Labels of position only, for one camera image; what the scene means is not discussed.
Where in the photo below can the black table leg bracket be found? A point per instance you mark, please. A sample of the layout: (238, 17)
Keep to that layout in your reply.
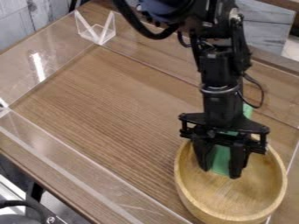
(37, 211)

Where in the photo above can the clear acrylic tray wall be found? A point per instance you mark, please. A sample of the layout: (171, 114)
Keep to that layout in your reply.
(91, 125)

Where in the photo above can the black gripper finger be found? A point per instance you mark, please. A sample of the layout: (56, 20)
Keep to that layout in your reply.
(238, 160)
(203, 150)

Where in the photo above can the green rectangular block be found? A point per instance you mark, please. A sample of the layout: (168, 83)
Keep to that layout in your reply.
(220, 159)

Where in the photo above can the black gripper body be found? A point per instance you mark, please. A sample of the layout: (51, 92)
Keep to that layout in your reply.
(223, 117)

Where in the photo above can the brown wooden bowl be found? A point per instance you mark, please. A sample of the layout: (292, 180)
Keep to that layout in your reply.
(220, 200)

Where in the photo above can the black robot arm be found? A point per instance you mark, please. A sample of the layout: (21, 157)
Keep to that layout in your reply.
(208, 26)

